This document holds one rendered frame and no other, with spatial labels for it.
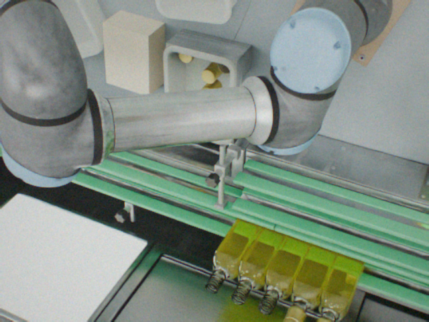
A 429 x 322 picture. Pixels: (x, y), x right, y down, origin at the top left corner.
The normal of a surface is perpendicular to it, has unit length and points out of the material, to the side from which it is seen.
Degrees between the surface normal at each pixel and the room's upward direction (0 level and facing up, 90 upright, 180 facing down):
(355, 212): 90
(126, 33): 0
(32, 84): 35
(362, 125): 0
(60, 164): 51
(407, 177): 90
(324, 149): 90
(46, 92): 45
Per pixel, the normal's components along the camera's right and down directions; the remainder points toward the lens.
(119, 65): -0.44, 0.55
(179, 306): 0.01, -0.78
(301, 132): 0.36, 0.71
